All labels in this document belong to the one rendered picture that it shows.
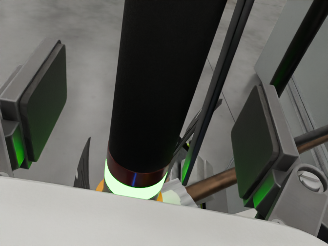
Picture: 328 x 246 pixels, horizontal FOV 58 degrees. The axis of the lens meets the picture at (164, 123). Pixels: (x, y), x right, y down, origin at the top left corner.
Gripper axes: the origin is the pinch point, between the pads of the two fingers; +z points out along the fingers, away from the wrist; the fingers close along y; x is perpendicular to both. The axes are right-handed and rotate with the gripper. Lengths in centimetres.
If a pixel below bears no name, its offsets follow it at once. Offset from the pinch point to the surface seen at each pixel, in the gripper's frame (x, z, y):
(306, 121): -65, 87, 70
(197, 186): -11.3, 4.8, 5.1
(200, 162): -50, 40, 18
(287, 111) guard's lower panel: -75, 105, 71
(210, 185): -11.4, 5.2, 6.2
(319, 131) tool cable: -10.2, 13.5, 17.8
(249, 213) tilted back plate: -48, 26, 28
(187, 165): -4.0, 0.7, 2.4
